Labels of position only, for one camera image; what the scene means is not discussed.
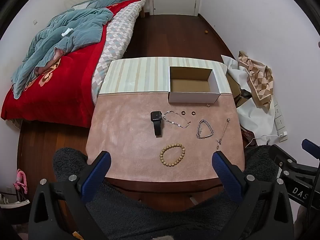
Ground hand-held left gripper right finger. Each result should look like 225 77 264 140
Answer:
212 151 295 240

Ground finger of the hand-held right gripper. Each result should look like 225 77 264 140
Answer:
268 144 320 181
301 138 320 158

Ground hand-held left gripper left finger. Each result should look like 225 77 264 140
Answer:
28 151 112 240

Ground thin silver necklace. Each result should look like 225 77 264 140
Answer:
215 118 231 152

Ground chunky silver chain bracelet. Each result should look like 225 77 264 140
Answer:
196 119 215 139

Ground wooden bead bracelet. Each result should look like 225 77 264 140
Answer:
159 143 186 167

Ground thin silver link bracelet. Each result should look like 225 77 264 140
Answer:
163 110 192 129

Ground black smartwatch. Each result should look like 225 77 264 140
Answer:
150 111 163 137

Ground white cardboard box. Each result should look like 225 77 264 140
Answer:
168 66 222 104

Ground white power strip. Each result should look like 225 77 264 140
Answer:
272 99 288 141

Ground dark red cloth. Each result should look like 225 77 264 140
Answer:
244 129 256 146

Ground pink striped table cloth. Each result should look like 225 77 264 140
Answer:
86 57 245 181

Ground white cloth pile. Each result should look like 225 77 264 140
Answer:
221 55 278 146

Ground wooden table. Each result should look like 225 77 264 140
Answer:
105 176 223 212

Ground dark fleece pants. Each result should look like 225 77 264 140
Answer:
52 145 278 240

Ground pink slippers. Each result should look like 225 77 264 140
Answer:
14 169 29 194

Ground brown patterned scarf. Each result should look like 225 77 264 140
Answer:
237 51 274 109

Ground brown cardboard box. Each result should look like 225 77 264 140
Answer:
226 72 251 108

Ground bed with red cover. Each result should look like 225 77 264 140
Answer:
1 0 145 128

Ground checkered quilt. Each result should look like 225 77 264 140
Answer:
91 1 146 105

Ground teal quilt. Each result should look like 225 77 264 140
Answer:
11 0 144 99

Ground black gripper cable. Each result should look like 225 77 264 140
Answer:
306 164 320 232

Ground white charger cable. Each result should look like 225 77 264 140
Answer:
246 133 283 148

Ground wooden bed frame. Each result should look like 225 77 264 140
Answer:
139 0 150 18

